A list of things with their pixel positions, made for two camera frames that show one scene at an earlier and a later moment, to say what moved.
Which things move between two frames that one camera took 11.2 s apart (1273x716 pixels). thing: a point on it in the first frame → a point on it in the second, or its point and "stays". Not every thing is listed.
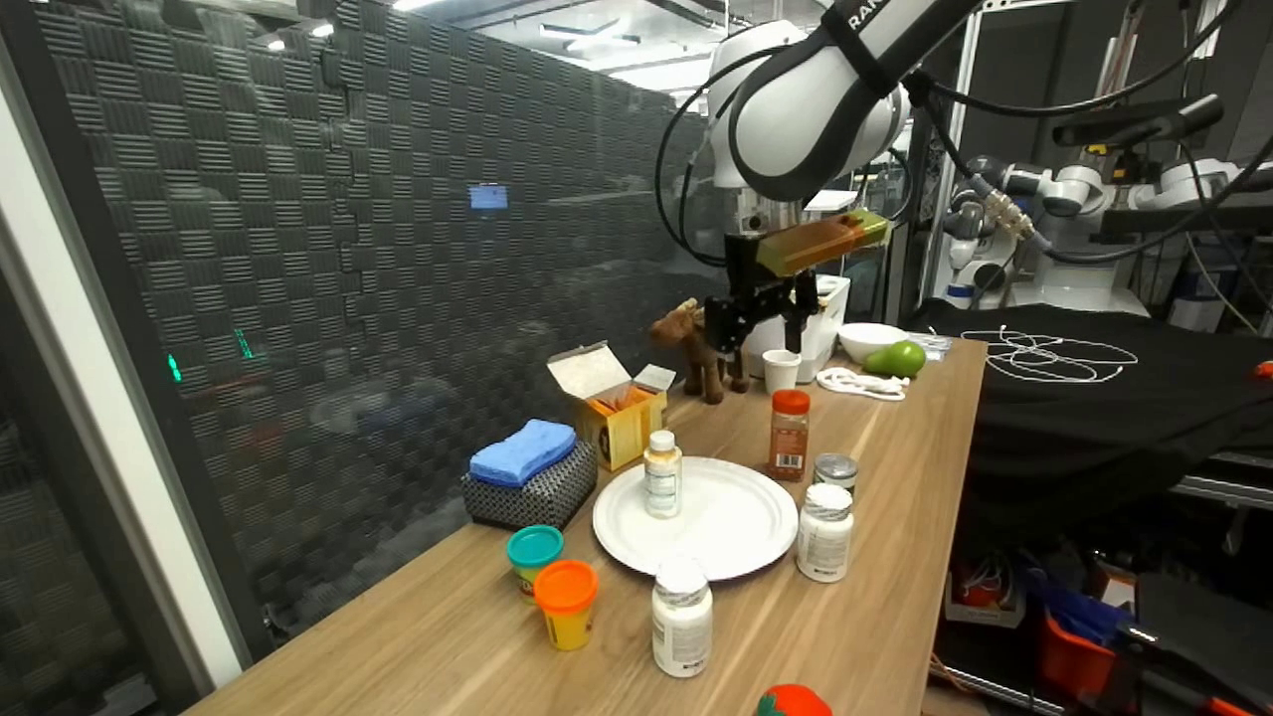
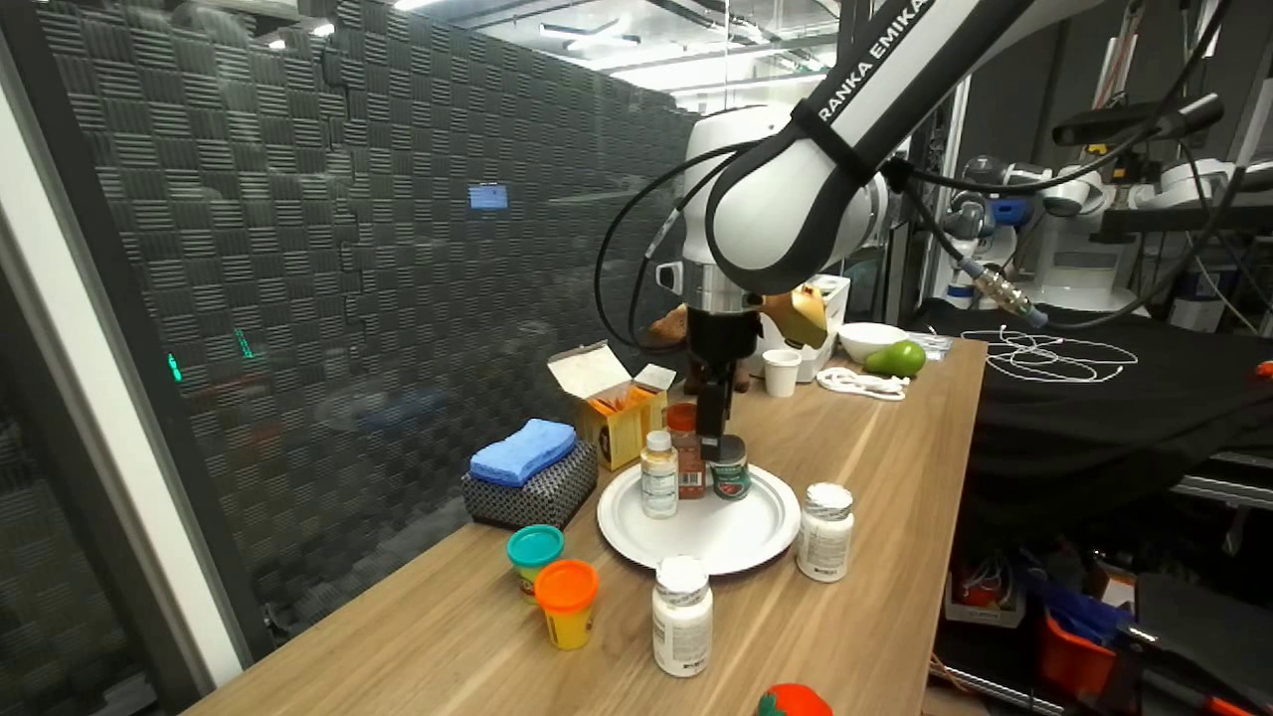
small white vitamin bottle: [660, 471] stays
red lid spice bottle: [790, 441] → [685, 448]
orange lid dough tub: [567, 599] stays
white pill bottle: [826, 530] stays
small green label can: [834, 471] → [728, 465]
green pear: [899, 361] stays
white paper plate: [728, 522] stays
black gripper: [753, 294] → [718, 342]
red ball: [793, 703] stays
